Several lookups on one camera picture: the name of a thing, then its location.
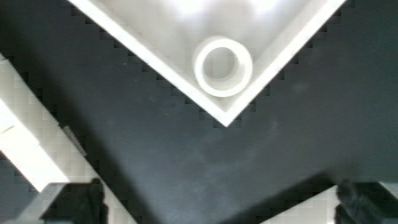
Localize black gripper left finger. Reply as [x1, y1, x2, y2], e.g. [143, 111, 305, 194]
[14, 178, 108, 224]

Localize white square tabletop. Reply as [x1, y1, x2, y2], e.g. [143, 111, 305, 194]
[67, 0, 346, 125]

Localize white U-shaped obstacle fence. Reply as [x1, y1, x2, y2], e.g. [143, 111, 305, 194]
[0, 54, 99, 224]

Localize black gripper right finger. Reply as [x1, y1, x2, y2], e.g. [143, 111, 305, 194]
[333, 181, 398, 224]

